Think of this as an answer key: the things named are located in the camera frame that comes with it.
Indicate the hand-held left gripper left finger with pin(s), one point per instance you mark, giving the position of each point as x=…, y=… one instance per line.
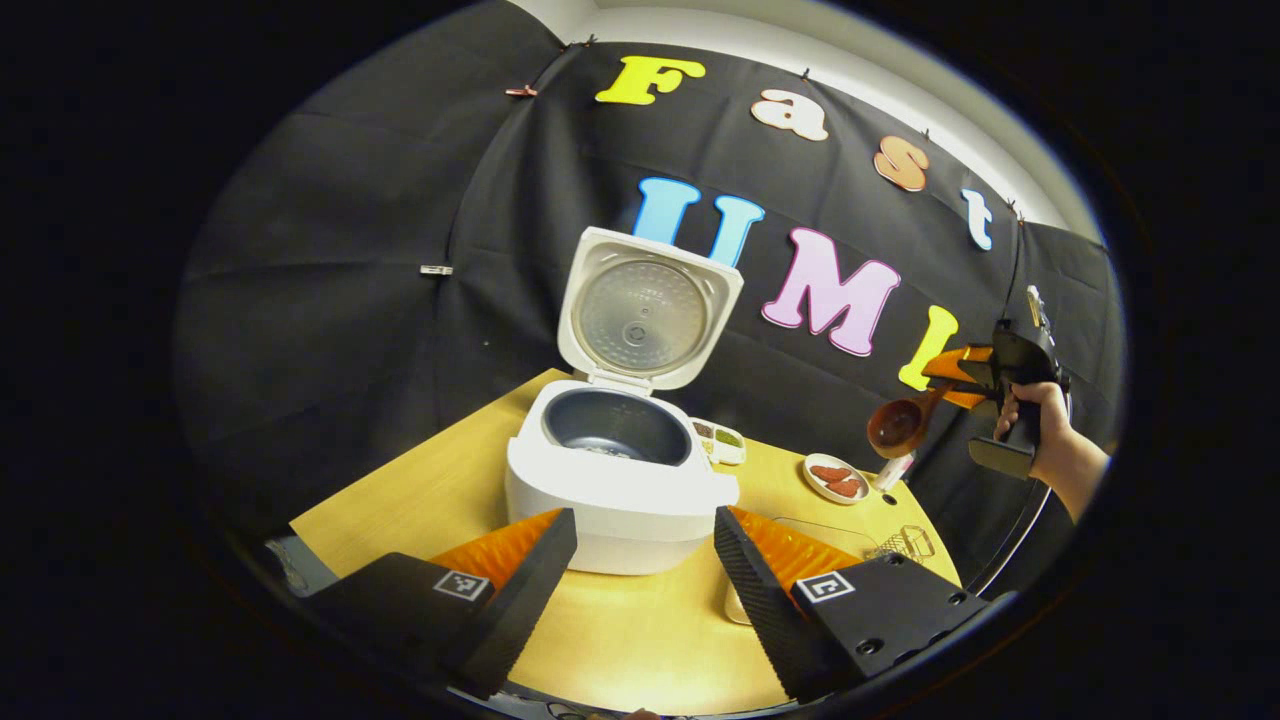
x=525, y=600

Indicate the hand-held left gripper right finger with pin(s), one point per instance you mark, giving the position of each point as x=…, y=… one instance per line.
x=765, y=620

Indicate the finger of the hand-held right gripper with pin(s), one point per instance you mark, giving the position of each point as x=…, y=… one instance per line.
x=965, y=397
x=955, y=365

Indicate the cream square rice dish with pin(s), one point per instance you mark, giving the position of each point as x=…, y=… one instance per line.
x=735, y=605

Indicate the wooden spoon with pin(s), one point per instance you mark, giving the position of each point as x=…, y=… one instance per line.
x=895, y=425

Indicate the white rice cooker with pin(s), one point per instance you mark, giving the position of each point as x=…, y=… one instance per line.
x=620, y=500

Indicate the small clear bottle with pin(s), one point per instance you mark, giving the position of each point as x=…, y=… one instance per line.
x=895, y=470

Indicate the white round plate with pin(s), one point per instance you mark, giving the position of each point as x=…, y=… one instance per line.
x=815, y=490

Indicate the red meat piece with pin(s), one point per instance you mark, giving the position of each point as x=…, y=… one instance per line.
x=830, y=473
x=846, y=488

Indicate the white divided grain dish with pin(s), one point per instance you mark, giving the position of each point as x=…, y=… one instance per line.
x=728, y=445

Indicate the black backdrop cloth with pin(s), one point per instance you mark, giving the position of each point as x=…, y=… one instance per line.
x=400, y=200

